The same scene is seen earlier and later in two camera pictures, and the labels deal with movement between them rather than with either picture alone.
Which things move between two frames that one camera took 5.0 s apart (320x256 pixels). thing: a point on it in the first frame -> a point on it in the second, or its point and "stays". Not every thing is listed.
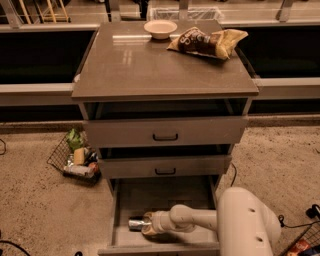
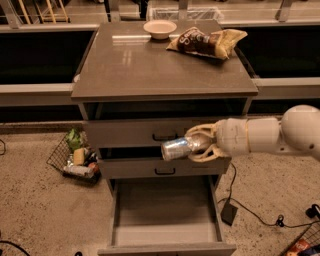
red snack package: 298,248 stays
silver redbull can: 135,223 -> 193,143
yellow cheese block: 79,156 stays
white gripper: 159,220 -> 232,137
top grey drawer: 162,132 stays
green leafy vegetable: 74,139 stays
